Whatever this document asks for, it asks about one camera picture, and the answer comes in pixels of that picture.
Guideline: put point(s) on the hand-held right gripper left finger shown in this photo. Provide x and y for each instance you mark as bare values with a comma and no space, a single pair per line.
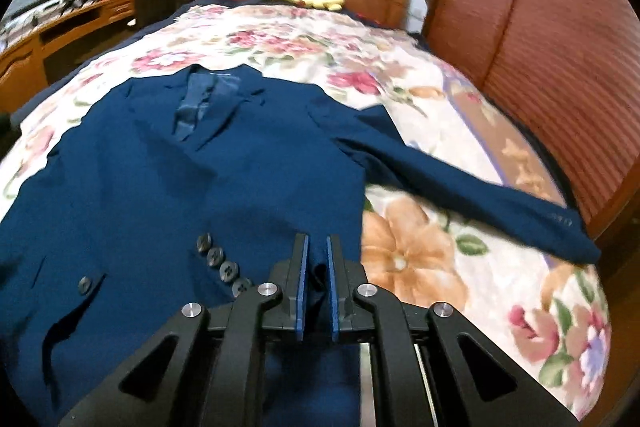
300,287

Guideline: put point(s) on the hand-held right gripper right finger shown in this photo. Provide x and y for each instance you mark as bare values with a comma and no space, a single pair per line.
333,287

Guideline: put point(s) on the blue suit jacket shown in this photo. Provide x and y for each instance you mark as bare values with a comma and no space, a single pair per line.
150,182

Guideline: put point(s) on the floral blanket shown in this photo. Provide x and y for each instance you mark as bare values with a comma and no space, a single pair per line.
425,267

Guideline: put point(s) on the wooden louvered wardrobe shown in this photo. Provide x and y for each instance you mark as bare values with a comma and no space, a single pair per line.
550,32

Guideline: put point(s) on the wooden desk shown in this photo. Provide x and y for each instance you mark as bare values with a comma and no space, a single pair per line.
75,27

